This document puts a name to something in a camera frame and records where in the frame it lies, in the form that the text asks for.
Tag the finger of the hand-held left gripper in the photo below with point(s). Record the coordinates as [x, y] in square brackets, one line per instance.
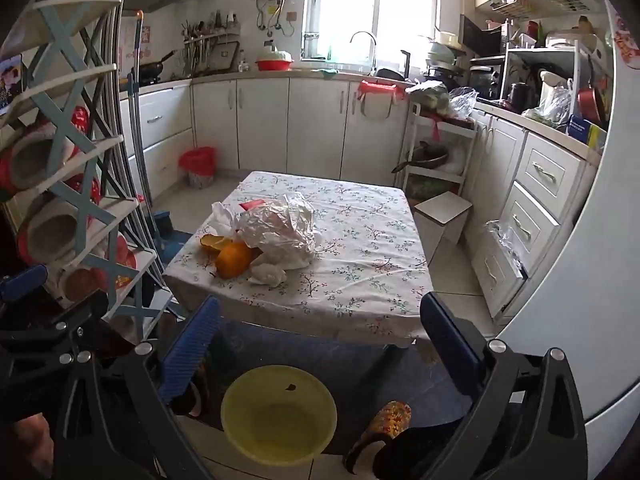
[22, 282]
[55, 332]

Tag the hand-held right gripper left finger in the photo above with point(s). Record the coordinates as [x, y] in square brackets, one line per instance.
[187, 347]

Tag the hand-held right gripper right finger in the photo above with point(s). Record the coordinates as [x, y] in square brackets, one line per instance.
[450, 342]

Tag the large orange peel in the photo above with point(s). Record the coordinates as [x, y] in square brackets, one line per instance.
[232, 260]

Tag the small orange peel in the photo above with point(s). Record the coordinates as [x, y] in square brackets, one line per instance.
[215, 242]

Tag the white tissue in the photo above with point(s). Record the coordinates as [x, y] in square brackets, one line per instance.
[268, 274]

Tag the yellow plastic basin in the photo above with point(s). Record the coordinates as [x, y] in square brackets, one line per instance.
[280, 420]

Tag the clear plastic bag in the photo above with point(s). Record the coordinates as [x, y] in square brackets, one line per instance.
[280, 225]

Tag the round red-rimmed container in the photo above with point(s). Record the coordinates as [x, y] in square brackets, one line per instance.
[82, 285]
[35, 162]
[50, 232]

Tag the red printed packet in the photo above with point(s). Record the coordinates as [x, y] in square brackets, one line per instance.
[120, 265]

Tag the colourful patterned slipper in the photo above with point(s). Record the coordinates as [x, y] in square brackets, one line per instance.
[387, 417]

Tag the clear plastic sheet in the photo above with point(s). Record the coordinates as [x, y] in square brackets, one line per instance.
[505, 247]

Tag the blue dustpan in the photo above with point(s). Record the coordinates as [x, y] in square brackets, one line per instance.
[162, 230]

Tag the white stool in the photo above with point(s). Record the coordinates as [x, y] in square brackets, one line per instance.
[442, 220]

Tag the white plastic bag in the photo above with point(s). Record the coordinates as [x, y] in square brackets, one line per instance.
[222, 217]

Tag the table with floral cloth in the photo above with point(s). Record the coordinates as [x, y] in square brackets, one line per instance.
[360, 240]

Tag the white refrigerator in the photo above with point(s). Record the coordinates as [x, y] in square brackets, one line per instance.
[575, 285]

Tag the waste bin with red bag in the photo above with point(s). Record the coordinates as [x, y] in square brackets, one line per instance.
[197, 162]

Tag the dark pan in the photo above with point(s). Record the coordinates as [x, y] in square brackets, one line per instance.
[425, 157]

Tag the blue white storage rack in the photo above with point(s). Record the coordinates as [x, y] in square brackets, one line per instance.
[75, 90]

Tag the white kitchen cart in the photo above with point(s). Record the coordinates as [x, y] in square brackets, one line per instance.
[452, 130]

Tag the white two-drawer cabinet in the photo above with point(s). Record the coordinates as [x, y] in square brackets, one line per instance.
[160, 120]

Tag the crumpled clear bag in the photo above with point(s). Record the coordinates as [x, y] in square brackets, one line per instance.
[462, 102]

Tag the black wok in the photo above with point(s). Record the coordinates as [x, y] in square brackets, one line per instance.
[150, 72]

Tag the bagged green vegetables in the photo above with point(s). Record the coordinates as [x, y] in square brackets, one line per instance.
[427, 97]

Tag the white sink base cabinet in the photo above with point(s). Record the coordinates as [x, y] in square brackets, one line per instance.
[300, 125]

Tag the blue box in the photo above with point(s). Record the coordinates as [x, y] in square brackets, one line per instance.
[580, 127]

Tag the black pot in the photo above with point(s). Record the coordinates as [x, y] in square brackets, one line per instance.
[520, 97]

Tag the clear bag with greens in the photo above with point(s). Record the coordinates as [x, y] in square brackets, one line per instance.
[555, 110]

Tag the black rice cooker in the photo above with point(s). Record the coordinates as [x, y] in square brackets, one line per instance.
[484, 82]

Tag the red pot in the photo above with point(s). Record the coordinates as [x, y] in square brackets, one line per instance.
[590, 105]

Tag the stacked pots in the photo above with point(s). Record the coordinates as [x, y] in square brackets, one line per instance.
[440, 60]

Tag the chrome faucet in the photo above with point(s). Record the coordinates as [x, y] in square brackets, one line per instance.
[375, 57]

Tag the red basin with white lid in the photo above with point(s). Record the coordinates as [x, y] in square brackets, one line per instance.
[274, 64]

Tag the white counter shelf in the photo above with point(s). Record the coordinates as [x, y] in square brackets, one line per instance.
[550, 55]

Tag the black microwave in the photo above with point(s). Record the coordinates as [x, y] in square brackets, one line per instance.
[480, 37]

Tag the kitchen window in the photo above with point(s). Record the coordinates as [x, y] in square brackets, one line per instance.
[370, 5]

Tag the red sticker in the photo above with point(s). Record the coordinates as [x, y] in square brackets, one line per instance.
[627, 42]

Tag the grey metal door frame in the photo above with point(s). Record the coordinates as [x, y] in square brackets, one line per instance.
[117, 110]

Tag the wall picture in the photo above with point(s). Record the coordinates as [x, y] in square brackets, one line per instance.
[10, 85]

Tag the wall utensil rack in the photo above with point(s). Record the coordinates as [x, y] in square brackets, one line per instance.
[200, 50]

